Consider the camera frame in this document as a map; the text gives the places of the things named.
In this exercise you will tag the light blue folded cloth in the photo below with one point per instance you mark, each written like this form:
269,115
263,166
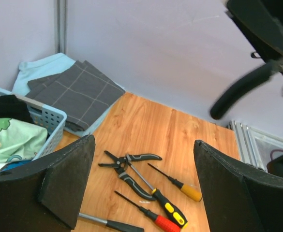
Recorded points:
51,65

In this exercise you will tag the red handled screwdriver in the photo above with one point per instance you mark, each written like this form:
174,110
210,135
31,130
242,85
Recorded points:
163,223

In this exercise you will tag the black handled claw hammer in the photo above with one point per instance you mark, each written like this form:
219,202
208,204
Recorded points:
122,227

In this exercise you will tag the black yellow screwdriver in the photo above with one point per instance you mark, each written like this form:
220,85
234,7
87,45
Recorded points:
172,212

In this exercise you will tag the blue plastic basket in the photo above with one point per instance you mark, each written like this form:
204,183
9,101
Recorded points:
46,116

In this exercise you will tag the grey checked folded cloth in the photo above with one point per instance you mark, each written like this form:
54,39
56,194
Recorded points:
83,92

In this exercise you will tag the green patterned cloth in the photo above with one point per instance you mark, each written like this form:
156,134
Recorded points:
19,140

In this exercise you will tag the small black handled pliers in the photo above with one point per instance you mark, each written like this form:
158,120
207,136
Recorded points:
244,85

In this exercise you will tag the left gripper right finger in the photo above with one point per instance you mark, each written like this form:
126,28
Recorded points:
237,197

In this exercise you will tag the orange handled screwdriver right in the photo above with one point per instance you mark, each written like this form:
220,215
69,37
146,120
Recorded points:
189,191

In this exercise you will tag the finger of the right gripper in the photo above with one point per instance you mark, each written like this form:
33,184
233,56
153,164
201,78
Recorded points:
261,22

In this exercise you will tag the black cloth in basket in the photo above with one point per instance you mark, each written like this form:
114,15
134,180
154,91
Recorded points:
12,107

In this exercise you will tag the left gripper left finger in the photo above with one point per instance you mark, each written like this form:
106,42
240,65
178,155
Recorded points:
45,195

